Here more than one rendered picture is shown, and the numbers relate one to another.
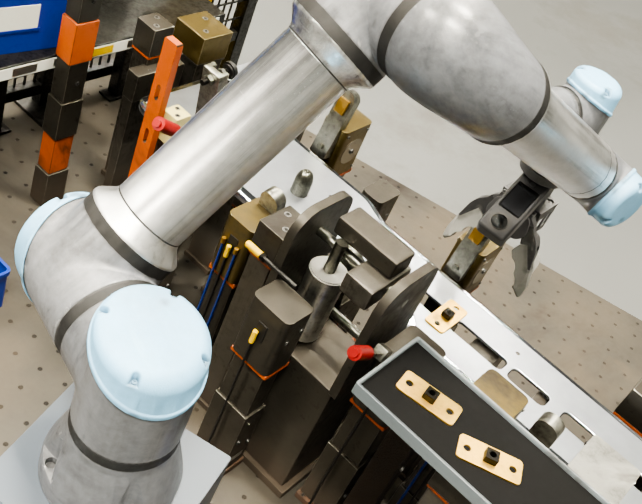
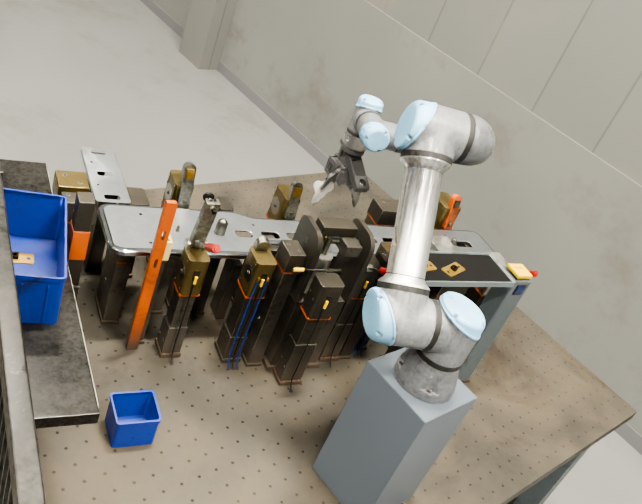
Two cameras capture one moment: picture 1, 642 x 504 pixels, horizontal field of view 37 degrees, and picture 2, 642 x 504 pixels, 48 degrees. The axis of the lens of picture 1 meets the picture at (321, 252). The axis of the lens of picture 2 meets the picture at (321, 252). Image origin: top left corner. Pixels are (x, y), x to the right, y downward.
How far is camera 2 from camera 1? 1.48 m
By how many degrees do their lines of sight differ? 49
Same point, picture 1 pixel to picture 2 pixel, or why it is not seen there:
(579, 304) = (247, 190)
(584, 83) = (375, 105)
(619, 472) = (445, 242)
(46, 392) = (219, 424)
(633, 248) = (112, 136)
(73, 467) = (447, 380)
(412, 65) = (480, 155)
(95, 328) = (463, 322)
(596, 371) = not seen: hidden behind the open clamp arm
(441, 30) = (487, 138)
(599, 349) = not seen: hidden behind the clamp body
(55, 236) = (403, 311)
